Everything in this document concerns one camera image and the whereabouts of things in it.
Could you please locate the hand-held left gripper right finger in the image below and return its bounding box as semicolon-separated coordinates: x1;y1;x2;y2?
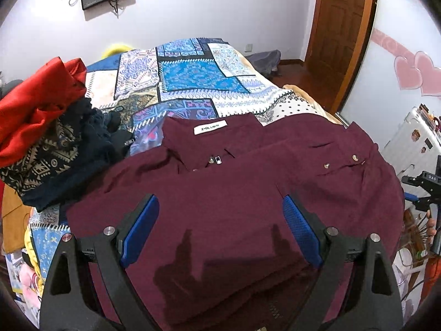
282;195;404;331

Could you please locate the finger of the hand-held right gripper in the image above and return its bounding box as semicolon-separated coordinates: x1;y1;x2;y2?
403;192;428;204

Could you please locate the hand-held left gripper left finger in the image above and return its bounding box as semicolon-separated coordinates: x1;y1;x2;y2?
39;194;161;331

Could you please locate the maroon button shirt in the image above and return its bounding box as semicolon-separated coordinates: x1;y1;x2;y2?
65;112;405;331

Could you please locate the white suitcase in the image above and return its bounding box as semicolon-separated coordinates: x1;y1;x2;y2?
381;107;441;187

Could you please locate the dark navy garment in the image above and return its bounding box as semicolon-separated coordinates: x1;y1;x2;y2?
24;98;135;212

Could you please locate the yellow blanket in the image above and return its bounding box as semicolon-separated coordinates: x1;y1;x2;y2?
22;226;40;276

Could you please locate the black gold patterned garment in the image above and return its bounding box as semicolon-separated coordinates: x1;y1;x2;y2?
0;117;87;197

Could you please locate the blue patchwork bedspread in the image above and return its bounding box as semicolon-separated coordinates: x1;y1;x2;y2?
26;36;318;283

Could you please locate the red garment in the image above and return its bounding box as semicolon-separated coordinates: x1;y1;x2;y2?
0;58;87;168

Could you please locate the white sliding wardrobe door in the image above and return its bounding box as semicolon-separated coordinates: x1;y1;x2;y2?
339;0;441;152

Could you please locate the yellow pillow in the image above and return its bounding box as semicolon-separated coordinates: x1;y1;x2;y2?
101;42;133;58

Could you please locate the brown wooden door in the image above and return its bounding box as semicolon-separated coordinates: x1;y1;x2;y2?
305;0;376;111

